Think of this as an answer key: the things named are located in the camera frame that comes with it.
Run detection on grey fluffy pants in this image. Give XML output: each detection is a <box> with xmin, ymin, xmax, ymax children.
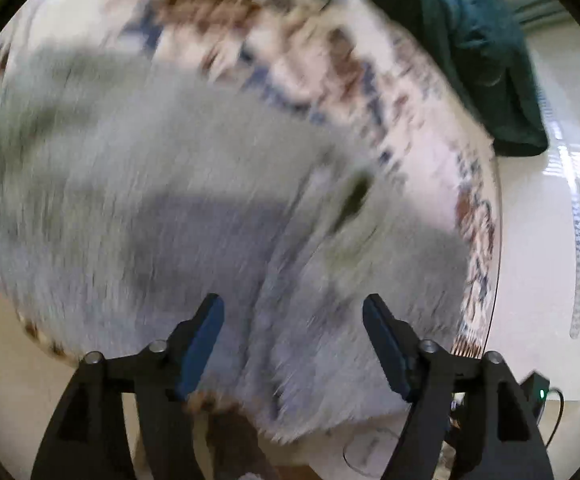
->
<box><xmin>0</xmin><ymin>48</ymin><xmax>468</xmax><ymax>440</ymax></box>

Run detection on white headboard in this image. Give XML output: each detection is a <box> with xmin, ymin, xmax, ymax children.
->
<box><xmin>489</xmin><ymin>49</ymin><xmax>580</xmax><ymax>406</ymax></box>

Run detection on dark green plush blanket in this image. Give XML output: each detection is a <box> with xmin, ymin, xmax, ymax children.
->
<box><xmin>370</xmin><ymin>0</ymin><xmax>549</xmax><ymax>157</ymax></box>

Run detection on floral fleece bed blanket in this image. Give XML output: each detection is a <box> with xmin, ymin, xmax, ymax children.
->
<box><xmin>0</xmin><ymin>0</ymin><xmax>498</xmax><ymax>356</ymax></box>

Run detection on black power adapter with cable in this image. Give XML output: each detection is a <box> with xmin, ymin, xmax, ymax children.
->
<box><xmin>520</xmin><ymin>372</ymin><xmax>566</xmax><ymax>448</ymax></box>

